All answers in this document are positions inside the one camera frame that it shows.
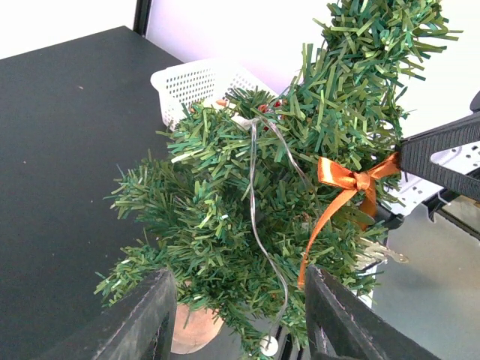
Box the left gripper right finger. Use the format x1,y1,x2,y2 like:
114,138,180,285
304,265,437,360

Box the gold glitter cutout ornament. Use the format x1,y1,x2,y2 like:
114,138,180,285
355,205,409,271

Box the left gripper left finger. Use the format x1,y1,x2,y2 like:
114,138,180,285
38,268,176,359

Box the red berry sprig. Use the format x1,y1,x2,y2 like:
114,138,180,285
257,100,289,122

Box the orange ribbon bow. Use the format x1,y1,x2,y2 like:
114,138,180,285
298,152,401,289

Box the white plastic basket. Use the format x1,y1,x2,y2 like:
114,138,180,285
150,58,277,130

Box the white ball light string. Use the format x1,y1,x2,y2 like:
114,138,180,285
230,114,320,357

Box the small green christmas tree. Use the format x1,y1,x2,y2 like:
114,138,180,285
97,1,455,359

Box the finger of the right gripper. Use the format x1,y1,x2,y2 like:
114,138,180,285
398,112,479,200

